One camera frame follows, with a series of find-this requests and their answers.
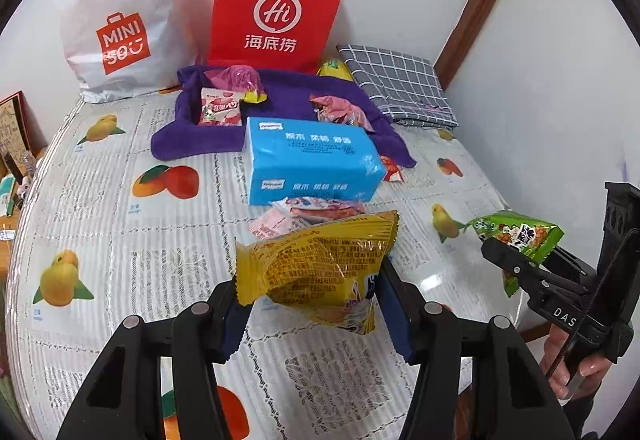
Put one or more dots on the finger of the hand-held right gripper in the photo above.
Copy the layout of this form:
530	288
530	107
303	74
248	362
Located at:
505	257
570	270

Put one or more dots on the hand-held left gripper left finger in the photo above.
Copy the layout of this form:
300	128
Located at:
235	320

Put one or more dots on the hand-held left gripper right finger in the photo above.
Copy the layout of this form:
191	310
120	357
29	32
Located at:
395	315

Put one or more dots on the pink bear print stick packet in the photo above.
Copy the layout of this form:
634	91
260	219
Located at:
310	204

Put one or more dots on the red snack packet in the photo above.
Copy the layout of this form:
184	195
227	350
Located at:
392	169

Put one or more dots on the pink crinkled snack bag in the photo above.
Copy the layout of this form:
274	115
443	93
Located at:
340	110

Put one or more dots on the pink strawberry print packet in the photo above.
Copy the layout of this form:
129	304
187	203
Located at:
220	108

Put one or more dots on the magenta candy bag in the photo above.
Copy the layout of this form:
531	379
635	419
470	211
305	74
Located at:
232	78

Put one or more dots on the person's right hand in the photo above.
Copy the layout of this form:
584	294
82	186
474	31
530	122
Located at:
554	355

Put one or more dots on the pale pink snack packet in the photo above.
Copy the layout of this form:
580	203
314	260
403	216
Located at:
270	224

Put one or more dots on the blue tissue pack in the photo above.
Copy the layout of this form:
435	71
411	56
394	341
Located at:
310	160

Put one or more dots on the grey checked folded cloth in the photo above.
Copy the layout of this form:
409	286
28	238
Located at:
395	80

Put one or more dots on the purple towel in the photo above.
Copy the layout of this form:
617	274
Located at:
290	90

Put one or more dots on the yellow green snack packet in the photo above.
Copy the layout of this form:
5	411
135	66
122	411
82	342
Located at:
335	69

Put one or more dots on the teal white box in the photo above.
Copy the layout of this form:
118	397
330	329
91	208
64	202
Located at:
5	192

